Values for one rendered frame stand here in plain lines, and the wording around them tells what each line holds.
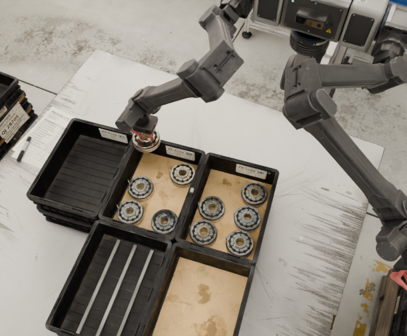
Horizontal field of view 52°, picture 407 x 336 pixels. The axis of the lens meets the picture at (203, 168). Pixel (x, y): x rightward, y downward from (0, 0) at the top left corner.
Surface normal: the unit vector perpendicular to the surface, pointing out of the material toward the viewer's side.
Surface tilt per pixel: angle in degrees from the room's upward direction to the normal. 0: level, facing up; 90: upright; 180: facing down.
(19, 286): 0
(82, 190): 0
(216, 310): 0
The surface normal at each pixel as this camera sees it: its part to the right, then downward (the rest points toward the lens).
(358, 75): 0.57, -0.14
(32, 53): -0.01, -0.52
